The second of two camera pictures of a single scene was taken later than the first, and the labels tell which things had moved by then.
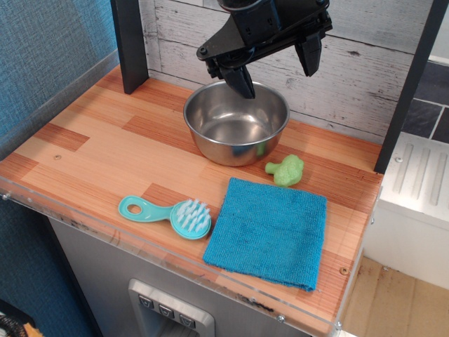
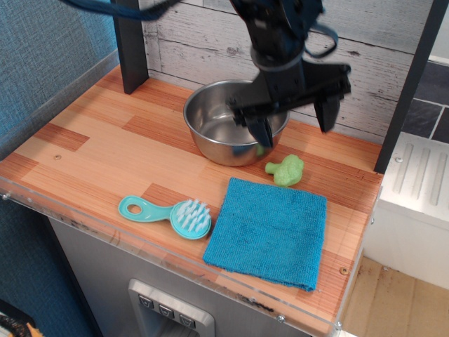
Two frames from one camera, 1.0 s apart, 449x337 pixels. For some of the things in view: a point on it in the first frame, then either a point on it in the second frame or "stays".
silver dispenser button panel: (158, 312) stays
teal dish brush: (189, 218) stays
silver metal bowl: (236, 127) stays
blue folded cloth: (269, 232) stays
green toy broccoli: (287, 173) stays
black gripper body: (259, 27) to (276, 90)
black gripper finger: (239, 79) to (260, 128)
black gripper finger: (309, 51) to (327, 111)
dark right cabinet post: (417, 70) stays
